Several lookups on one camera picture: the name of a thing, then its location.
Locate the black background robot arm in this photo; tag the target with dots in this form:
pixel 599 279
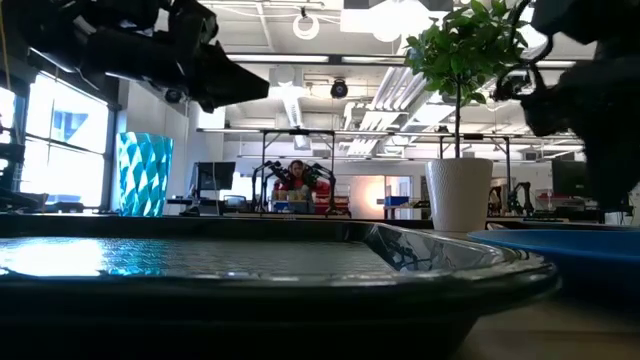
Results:
pixel 522 195
pixel 327 175
pixel 265 172

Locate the black computer monitor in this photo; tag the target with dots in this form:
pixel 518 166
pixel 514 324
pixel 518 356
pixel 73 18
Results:
pixel 569 177
pixel 215 176

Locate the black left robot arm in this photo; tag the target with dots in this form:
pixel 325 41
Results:
pixel 50 30

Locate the green leafy plant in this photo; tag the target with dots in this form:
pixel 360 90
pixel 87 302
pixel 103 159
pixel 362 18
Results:
pixel 465 45

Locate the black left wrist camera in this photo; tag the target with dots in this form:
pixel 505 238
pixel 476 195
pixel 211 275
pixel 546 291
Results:
pixel 173 96

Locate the black round ceiling device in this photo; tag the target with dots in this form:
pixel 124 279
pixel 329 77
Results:
pixel 339 89

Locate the white plant pot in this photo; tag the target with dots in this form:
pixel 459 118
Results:
pixel 459 195

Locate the black metal frame rig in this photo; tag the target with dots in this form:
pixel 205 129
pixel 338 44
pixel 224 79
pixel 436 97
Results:
pixel 507 165
pixel 263 170

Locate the long ceiling strip light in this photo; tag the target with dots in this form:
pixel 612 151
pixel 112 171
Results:
pixel 277 58

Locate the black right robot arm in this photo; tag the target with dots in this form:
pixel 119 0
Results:
pixel 615 125

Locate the blue storage box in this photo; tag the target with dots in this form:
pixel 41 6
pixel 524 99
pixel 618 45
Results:
pixel 396 201

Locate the dark green plastic tray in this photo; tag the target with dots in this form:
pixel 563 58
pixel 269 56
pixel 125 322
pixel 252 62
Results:
pixel 250 310

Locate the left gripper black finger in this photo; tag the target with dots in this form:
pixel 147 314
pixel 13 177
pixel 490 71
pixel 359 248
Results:
pixel 230 80

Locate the person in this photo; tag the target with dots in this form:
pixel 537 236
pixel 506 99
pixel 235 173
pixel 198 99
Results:
pixel 297 172

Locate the blue white patterned vase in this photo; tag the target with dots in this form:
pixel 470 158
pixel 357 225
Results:
pixel 145 175

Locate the blue round plate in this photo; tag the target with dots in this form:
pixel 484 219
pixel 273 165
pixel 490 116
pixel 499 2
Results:
pixel 575 245

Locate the black aluminium table frame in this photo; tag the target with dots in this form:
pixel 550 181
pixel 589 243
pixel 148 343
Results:
pixel 150 218

